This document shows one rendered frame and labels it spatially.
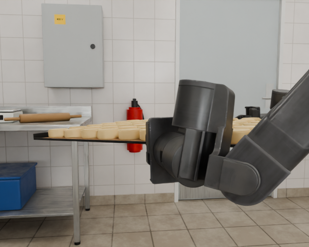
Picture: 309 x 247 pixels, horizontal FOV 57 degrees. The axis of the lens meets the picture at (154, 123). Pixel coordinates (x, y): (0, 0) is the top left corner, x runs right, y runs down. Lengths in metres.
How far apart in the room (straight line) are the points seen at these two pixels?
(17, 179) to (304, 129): 2.17
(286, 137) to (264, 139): 0.02
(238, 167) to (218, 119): 0.06
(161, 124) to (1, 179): 2.01
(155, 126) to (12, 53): 2.60
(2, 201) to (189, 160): 2.16
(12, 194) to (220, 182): 2.16
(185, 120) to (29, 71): 2.62
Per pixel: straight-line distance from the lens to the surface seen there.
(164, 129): 0.43
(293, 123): 0.32
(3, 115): 2.34
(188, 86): 0.34
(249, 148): 0.31
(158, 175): 0.44
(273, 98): 0.92
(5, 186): 2.39
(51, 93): 2.85
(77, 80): 2.60
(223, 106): 0.34
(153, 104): 2.79
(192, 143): 0.34
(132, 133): 0.58
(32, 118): 2.26
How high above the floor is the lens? 1.08
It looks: 6 degrees down
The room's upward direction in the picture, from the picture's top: straight up
